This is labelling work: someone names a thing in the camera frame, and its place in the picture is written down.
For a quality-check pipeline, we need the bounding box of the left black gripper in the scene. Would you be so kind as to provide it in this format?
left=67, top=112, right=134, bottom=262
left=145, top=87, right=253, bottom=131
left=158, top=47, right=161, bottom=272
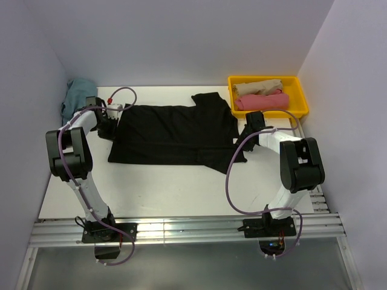
left=94, top=115, right=119, bottom=143

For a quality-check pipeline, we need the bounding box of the black t-shirt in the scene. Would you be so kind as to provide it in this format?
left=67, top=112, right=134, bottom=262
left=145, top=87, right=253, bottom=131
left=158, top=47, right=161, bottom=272
left=108, top=92, right=239, bottom=174

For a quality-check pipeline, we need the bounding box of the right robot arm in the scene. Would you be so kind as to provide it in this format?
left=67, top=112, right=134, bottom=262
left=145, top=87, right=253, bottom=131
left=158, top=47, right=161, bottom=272
left=236, top=111, right=325, bottom=236

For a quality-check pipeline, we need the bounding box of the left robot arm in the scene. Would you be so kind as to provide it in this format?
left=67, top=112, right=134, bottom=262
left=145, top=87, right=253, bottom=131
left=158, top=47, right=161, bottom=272
left=45, top=97, right=123, bottom=241

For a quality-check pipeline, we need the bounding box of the blue crumpled t-shirt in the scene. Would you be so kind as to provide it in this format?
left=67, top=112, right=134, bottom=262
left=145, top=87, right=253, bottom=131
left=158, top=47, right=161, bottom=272
left=61, top=78, right=97, bottom=126

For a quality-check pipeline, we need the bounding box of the pink rolled t-shirt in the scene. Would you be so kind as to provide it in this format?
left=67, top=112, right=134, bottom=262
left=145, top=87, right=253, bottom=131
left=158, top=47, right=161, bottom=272
left=235, top=93, right=290, bottom=111

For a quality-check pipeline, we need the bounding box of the yellow plastic bin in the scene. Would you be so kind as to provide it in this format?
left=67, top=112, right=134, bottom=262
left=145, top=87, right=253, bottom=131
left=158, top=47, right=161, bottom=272
left=228, top=76, right=309, bottom=118

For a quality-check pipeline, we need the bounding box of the beige rolled t-shirt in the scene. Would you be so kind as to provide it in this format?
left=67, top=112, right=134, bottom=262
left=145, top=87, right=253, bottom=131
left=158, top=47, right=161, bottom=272
left=232, top=79, right=283, bottom=96

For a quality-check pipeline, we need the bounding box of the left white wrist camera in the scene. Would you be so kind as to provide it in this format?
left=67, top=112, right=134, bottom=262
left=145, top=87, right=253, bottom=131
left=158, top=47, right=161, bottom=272
left=106, top=97, right=124, bottom=121

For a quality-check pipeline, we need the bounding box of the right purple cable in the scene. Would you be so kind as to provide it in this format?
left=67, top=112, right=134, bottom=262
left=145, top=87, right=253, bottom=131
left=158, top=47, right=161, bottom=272
left=225, top=109, right=303, bottom=259

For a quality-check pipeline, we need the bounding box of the purple cable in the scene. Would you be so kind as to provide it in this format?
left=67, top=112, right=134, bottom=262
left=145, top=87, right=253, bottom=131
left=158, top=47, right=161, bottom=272
left=57, top=86, right=137, bottom=266
left=225, top=109, right=303, bottom=259

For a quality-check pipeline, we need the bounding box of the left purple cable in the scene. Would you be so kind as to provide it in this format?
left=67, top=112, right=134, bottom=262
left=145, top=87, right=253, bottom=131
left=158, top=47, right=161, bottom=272
left=57, top=86, right=137, bottom=266

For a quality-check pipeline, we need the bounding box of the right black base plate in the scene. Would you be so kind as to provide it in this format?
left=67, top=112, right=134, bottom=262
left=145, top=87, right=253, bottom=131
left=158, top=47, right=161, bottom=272
left=237, top=213, right=297, bottom=238

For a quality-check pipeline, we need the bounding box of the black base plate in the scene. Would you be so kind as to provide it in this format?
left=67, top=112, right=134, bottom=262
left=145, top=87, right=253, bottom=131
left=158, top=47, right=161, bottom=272
left=237, top=213, right=297, bottom=238
left=81, top=221, right=138, bottom=243

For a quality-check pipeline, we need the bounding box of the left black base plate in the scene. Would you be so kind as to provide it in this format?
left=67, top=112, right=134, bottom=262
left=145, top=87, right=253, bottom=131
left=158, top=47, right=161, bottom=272
left=81, top=221, right=138, bottom=243

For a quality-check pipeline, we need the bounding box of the aluminium mounting rail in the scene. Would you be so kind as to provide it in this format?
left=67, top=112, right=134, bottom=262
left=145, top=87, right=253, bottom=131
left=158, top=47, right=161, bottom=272
left=28, top=213, right=346, bottom=248

